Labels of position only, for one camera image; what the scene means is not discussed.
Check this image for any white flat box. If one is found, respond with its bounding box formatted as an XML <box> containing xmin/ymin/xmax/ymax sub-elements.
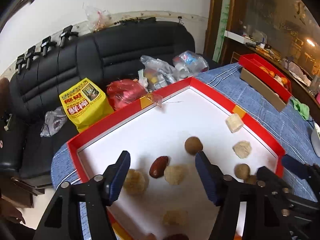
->
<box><xmin>224</xmin><ymin>30</ymin><xmax>247</xmax><ymax>43</ymax></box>

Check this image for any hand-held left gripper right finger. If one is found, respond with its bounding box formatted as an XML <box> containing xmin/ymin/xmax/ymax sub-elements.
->
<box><xmin>195</xmin><ymin>151</ymin><xmax>293</xmax><ymax>240</ymax></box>

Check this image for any white bowl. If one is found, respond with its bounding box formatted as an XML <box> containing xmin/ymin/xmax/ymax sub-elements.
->
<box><xmin>311</xmin><ymin>122</ymin><xmax>320</xmax><ymax>158</ymax></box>

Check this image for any bamboo painted panel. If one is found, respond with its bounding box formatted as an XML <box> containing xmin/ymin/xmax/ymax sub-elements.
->
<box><xmin>215</xmin><ymin>0</ymin><xmax>232</xmax><ymax>63</ymax></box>

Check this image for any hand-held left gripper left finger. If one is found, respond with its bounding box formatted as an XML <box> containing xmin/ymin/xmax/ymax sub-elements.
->
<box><xmin>33</xmin><ymin>151</ymin><xmax>131</xmax><ymax>240</ymax></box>

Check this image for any clear plastic bag with items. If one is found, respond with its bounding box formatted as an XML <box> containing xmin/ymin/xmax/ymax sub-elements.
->
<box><xmin>139</xmin><ymin>55</ymin><xmax>179</xmax><ymax>90</ymax></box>
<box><xmin>172</xmin><ymin>51</ymin><xmax>209</xmax><ymax>78</ymax></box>

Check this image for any brown cardboard box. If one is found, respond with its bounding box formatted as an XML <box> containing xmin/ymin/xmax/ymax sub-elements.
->
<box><xmin>239</xmin><ymin>67</ymin><xmax>288</xmax><ymax>112</ymax></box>

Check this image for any black leather sofa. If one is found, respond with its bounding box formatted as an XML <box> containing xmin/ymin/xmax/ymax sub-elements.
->
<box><xmin>0</xmin><ymin>21</ymin><xmax>215</xmax><ymax>188</ymax></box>

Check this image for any blue plaid tablecloth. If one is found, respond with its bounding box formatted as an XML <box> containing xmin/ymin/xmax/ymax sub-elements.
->
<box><xmin>51</xmin><ymin>62</ymin><xmax>320</xmax><ymax>240</ymax></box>

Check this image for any wood framed glass window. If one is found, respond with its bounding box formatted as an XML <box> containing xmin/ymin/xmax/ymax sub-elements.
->
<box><xmin>210</xmin><ymin>0</ymin><xmax>320</xmax><ymax>75</ymax></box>

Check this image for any red shallow box white inside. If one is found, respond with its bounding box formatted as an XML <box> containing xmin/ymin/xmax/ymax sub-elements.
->
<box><xmin>67</xmin><ymin>77</ymin><xmax>286</xmax><ymax>240</ymax></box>

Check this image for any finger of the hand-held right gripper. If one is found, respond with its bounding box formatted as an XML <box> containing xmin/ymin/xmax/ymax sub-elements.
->
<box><xmin>282</xmin><ymin>155</ymin><xmax>320</xmax><ymax>180</ymax></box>
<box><xmin>281</xmin><ymin>187</ymin><xmax>320</xmax><ymax>218</ymax></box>

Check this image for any spare black gripper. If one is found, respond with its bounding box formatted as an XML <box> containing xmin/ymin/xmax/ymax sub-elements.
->
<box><xmin>40</xmin><ymin>36</ymin><xmax>57</xmax><ymax>57</ymax></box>
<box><xmin>15</xmin><ymin>54</ymin><xmax>27</xmax><ymax>74</ymax></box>
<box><xmin>59</xmin><ymin>25</ymin><xmax>78</xmax><ymax>48</ymax></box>
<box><xmin>25</xmin><ymin>45</ymin><xmax>38</xmax><ymax>67</ymax></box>

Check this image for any red plastic bag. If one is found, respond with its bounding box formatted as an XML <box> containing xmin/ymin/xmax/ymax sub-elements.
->
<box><xmin>106</xmin><ymin>79</ymin><xmax>148</xmax><ymax>111</ymax></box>

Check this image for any wooden counter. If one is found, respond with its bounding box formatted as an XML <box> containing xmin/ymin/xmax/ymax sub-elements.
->
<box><xmin>224</xmin><ymin>30</ymin><xmax>320</xmax><ymax>100</ymax></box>

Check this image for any small clear plastic bag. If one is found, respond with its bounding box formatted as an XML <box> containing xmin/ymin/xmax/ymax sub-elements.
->
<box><xmin>40</xmin><ymin>106</ymin><xmax>67</xmax><ymax>137</ymax></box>

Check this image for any clear bag with snacks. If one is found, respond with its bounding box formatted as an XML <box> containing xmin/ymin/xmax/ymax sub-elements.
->
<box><xmin>83</xmin><ymin>4</ymin><xmax>112</xmax><ymax>32</ymax></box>

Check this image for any green cloth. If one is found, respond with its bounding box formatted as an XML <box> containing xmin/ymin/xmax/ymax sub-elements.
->
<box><xmin>290</xmin><ymin>97</ymin><xmax>310</xmax><ymax>120</ymax></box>

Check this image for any red gift box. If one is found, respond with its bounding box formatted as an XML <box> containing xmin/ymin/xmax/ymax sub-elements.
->
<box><xmin>238</xmin><ymin>54</ymin><xmax>292</xmax><ymax>102</ymax></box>

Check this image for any yellow printed bag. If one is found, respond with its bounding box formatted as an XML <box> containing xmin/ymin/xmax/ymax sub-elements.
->
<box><xmin>59</xmin><ymin>78</ymin><xmax>114</xmax><ymax>133</ymax></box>

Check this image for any crumpled clear plastic bag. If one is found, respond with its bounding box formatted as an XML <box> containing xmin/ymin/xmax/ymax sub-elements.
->
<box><xmin>287</xmin><ymin>61</ymin><xmax>312</xmax><ymax>85</ymax></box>

